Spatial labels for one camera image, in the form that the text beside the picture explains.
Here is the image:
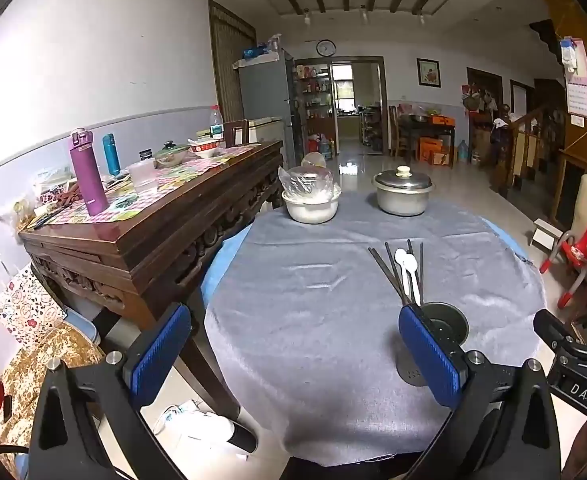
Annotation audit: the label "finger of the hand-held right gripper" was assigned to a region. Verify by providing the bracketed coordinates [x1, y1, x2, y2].
[533, 309, 581, 356]

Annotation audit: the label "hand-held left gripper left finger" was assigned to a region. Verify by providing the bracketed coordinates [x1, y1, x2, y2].
[28, 302, 194, 480]

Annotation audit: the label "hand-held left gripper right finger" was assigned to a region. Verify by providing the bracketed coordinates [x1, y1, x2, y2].
[398, 304, 561, 480]

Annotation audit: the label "grey cylindrical utensil holder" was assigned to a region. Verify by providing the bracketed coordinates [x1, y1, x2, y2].
[396, 301, 470, 388]

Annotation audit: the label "set of dark chopsticks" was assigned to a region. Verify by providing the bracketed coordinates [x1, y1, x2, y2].
[368, 239, 425, 307]

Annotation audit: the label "white plastic spoon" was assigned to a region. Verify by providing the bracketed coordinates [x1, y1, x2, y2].
[394, 248, 411, 306]
[404, 254, 421, 307]

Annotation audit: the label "red child chair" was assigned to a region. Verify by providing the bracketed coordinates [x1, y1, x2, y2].
[540, 217, 587, 308]

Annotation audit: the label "light blue plastic stool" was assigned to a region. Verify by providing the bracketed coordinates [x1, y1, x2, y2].
[66, 310, 99, 346]

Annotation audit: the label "white and black appliance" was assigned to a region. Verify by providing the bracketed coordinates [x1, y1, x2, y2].
[153, 400, 259, 456]

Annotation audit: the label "white step stool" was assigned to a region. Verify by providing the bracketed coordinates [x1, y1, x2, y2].
[529, 218, 564, 251]

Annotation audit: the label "blue round table cover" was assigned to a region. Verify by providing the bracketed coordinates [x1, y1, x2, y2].
[200, 220, 529, 311]

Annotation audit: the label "carved dark wooden sideboard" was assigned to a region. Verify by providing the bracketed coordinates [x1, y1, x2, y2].
[18, 140, 286, 421]

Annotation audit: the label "grey tablecloth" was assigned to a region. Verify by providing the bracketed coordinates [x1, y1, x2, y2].
[204, 192, 549, 466]

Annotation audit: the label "gold floral cushion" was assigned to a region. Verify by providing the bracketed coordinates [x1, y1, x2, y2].
[0, 320, 106, 456]

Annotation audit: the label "person's dark trousers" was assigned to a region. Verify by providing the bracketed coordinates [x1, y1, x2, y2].
[290, 450, 427, 480]

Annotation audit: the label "patterned white paper bag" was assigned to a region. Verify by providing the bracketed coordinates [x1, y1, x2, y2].
[0, 255, 69, 346]

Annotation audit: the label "metal cooking pot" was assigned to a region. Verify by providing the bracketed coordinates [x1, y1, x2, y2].
[372, 180, 434, 217]

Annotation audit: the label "checkered table runner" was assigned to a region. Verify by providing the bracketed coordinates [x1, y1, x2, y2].
[33, 145, 261, 226]

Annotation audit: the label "clear plastic container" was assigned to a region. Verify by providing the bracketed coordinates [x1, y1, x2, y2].
[129, 160, 160, 195]

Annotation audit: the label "wooden stair railing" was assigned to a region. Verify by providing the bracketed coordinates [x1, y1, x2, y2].
[491, 105, 567, 196]

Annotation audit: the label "metal pot lid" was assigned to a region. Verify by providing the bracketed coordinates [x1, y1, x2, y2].
[372, 166, 435, 192]

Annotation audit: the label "purple thermos bottle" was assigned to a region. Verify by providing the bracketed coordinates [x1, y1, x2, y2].
[69, 128, 110, 217]

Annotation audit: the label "white basin bowl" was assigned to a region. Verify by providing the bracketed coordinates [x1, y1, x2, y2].
[280, 187, 343, 225]

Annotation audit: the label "glass-lidded green bowl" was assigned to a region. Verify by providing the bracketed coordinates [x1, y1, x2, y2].
[153, 142, 191, 168]

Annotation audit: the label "clear plastic snack bags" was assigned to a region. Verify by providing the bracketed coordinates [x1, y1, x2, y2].
[0, 170, 79, 228]

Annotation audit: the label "blue thermos bottle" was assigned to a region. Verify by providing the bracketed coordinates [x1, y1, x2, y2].
[102, 133, 122, 177]

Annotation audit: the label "red patterned white bowl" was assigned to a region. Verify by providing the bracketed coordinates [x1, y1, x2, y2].
[188, 140, 220, 159]

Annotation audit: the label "orange cartons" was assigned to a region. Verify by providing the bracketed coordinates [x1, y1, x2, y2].
[418, 137, 451, 166]

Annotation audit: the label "clear plastic bag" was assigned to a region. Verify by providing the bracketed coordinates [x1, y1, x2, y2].
[278, 164, 341, 200]

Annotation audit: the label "dark wooden side table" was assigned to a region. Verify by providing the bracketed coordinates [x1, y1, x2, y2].
[398, 115, 457, 166]

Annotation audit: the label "wooden chair back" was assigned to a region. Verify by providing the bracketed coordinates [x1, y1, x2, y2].
[223, 120, 250, 148]

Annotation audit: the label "clear red-capped water bottle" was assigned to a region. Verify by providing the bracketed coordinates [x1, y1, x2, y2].
[208, 105, 225, 142]

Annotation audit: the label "white chest freezer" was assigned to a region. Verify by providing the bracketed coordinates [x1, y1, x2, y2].
[247, 116, 285, 143]

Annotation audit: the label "pantry shelf with bottles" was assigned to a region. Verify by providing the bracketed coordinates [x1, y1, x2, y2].
[296, 65, 334, 151]

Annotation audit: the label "grey refrigerator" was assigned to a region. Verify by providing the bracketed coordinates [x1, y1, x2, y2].
[237, 50, 299, 171]

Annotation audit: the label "framed floral picture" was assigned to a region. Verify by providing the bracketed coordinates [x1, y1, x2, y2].
[416, 58, 441, 89]

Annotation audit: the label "brown wooden door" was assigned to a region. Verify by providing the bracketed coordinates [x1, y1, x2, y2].
[208, 0, 257, 123]

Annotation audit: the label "pink wall calendar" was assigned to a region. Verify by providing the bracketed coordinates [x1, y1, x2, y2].
[563, 37, 587, 121]

